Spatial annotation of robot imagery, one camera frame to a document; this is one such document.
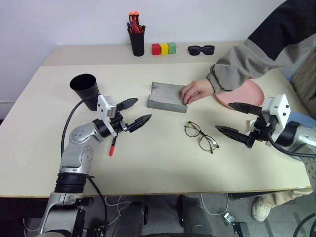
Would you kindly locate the orange black marker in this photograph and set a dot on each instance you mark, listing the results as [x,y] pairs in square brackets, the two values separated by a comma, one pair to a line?
[135,18]
[130,18]

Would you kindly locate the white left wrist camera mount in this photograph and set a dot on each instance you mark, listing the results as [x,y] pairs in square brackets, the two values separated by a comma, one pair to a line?
[102,106]

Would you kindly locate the yellow wooden block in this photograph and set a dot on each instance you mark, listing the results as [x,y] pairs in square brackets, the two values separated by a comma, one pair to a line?
[164,49]

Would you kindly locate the grey black jacket sleeve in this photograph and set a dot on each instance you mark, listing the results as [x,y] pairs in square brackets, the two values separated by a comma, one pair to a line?
[249,59]

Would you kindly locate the blue round seat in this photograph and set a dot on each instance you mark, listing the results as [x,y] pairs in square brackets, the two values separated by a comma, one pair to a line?
[302,118]

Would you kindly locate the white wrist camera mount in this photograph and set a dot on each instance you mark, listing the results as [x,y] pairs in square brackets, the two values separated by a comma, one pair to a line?
[279,106]
[102,106]

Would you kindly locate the grey perforated metal plate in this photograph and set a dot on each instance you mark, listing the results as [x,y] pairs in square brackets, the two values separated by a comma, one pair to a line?
[311,172]

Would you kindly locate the red black pen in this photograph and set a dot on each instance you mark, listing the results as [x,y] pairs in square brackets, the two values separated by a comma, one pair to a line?
[112,148]

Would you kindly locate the thin black pen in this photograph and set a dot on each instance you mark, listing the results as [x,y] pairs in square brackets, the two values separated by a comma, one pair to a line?
[128,26]

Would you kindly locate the dark rounded shape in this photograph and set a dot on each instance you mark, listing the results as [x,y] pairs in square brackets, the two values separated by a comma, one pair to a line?
[195,217]
[130,219]

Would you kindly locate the small white object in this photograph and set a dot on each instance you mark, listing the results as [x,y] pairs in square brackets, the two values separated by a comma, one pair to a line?
[250,123]

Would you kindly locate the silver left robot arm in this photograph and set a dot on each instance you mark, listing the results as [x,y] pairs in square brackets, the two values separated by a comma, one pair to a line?
[74,153]

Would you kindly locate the grey glasses case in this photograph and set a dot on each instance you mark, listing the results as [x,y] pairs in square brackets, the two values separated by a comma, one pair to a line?
[165,97]

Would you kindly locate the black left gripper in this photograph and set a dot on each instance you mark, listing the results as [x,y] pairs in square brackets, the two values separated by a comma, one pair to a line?
[118,126]

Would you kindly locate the black sunglasses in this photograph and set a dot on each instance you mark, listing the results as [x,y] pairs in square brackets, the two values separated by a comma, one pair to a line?
[200,50]

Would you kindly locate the metal caster bracket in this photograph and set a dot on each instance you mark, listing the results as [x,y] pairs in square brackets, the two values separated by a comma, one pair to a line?
[234,223]

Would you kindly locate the black pen holder cup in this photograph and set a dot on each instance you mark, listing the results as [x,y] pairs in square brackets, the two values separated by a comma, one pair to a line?
[136,43]

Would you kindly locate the person's white shoe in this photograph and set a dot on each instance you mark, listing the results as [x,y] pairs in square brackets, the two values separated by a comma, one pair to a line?
[260,208]

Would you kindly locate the green wooden block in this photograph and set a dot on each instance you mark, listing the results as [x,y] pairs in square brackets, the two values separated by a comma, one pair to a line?
[172,48]

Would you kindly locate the person's bare hand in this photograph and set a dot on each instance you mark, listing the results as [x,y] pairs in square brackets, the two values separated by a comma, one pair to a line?
[196,90]

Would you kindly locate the pink round plate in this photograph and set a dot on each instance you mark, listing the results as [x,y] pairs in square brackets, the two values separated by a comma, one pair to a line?
[247,95]

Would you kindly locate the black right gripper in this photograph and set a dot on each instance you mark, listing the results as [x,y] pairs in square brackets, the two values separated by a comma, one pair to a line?
[263,128]

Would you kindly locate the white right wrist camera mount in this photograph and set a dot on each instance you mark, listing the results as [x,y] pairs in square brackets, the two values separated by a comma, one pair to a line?
[279,106]

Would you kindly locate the red wooden block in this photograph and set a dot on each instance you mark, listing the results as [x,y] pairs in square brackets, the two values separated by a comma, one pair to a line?
[155,49]

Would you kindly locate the thin-rimmed round eyeglasses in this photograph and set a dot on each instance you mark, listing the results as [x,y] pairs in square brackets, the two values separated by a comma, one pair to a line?
[201,137]

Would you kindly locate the empty black plastic cup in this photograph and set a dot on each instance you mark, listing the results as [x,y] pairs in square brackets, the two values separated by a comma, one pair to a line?
[85,91]

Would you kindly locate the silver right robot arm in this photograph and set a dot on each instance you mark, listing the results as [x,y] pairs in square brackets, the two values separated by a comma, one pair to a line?
[300,137]

